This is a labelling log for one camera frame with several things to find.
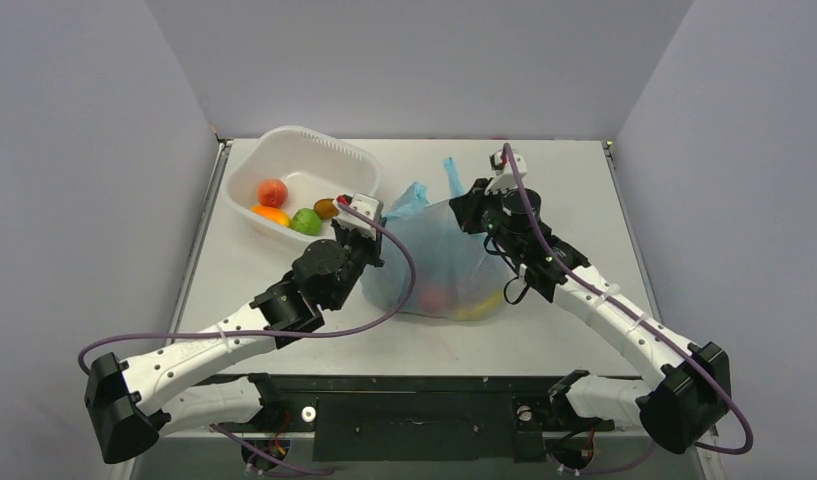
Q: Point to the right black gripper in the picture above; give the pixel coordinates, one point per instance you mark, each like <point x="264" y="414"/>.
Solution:
<point x="470" y="204"/>

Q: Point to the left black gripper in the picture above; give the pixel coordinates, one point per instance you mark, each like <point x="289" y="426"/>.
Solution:
<point x="373" y="246"/>

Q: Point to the light blue plastic bag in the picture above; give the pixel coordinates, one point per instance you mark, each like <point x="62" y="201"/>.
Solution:
<point x="451" y="269"/>

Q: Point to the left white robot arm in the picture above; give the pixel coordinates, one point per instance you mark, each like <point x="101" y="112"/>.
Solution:
<point x="126" y="398"/>

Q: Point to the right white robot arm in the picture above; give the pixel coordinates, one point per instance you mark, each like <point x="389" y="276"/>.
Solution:
<point x="682" y="390"/>

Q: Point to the green fake fruit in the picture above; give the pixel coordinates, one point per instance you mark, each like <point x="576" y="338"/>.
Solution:
<point x="307" y="222"/>

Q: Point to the brown fake kiwi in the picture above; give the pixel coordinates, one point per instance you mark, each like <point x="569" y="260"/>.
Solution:
<point x="326" y="208"/>

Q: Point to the orange yellow fake mango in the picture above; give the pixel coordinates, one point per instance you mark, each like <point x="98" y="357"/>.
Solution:
<point x="272" y="214"/>

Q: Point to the yellow fake fruit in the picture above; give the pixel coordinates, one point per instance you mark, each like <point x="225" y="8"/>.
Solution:
<point x="481" y="310"/>

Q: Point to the red fake peach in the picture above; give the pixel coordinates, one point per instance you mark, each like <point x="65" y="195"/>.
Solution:
<point x="272" y="193"/>

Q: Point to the white plastic basket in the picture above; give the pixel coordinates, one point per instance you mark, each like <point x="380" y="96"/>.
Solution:
<point x="312" y="165"/>

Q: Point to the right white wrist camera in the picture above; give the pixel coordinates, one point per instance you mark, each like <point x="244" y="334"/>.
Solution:
<point x="503" y="170"/>

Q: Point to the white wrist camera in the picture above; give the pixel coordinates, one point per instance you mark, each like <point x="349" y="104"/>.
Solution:
<point x="503" y="170"/>
<point x="358" y="213"/>

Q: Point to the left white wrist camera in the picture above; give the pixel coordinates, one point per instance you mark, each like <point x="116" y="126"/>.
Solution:
<point x="358" y="213"/>

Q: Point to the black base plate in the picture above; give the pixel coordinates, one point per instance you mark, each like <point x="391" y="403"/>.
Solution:
<point x="409" y="418"/>

